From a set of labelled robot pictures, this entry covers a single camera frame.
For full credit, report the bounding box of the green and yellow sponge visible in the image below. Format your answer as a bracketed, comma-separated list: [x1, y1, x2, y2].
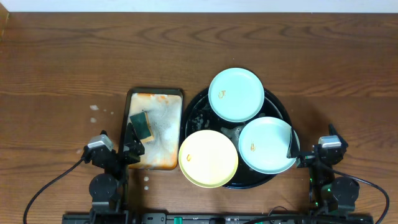
[129, 111, 155, 143]

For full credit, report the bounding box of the mint plate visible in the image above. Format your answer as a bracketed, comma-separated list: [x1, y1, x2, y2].
[208, 68, 264, 123]
[238, 116, 295, 174]

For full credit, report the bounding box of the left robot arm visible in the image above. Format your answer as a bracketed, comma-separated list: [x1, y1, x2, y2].
[82, 123, 145, 213]

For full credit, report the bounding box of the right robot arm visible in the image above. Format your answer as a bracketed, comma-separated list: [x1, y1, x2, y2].
[287, 124, 359, 217]

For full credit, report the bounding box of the rectangular soapy black tray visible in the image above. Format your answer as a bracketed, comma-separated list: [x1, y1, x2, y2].
[118, 88, 183, 170]

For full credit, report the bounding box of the round black tray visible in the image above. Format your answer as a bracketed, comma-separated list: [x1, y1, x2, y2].
[180, 88, 292, 189]

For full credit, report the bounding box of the yellow plate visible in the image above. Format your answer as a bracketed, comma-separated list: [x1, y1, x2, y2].
[178, 130, 239, 189]

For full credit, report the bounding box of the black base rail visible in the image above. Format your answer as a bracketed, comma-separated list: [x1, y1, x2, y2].
[61, 213, 374, 224]

